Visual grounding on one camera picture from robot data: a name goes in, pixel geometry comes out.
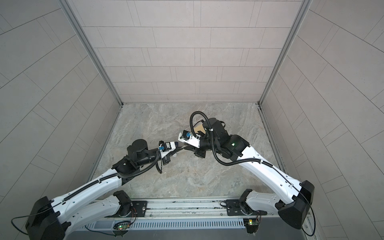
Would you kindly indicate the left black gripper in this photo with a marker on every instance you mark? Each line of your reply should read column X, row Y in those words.
column 165, row 161

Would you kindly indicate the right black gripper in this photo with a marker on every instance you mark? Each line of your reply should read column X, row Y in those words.
column 197, row 151

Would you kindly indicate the yellow paper envelope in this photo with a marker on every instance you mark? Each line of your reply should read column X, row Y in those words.
column 199, row 130

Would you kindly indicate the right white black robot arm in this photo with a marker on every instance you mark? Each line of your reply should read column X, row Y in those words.
column 292, row 199

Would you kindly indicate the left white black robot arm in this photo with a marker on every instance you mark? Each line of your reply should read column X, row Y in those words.
column 56, row 218

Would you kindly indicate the left green circuit board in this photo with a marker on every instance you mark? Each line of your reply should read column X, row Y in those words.
column 121, row 228

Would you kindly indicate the green circuit board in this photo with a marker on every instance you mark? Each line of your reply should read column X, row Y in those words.
column 121, row 228
column 252, row 225

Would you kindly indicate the right green circuit board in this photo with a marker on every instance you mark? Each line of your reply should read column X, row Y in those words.
column 252, row 225

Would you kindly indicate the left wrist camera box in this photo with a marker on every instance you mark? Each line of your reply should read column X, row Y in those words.
column 167, row 146

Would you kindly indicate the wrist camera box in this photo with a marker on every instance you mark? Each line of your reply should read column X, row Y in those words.
column 187, row 138
column 167, row 146

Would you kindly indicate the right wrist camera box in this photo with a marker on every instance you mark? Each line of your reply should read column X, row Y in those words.
column 187, row 138

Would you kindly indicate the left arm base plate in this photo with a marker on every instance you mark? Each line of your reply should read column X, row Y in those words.
column 139, row 207

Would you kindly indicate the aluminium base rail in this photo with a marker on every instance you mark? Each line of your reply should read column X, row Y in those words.
column 157, row 208

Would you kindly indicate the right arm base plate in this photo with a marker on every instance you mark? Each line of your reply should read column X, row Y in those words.
column 233, row 208

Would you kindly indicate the white slotted cable duct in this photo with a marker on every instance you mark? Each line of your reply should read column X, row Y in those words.
column 169, row 224

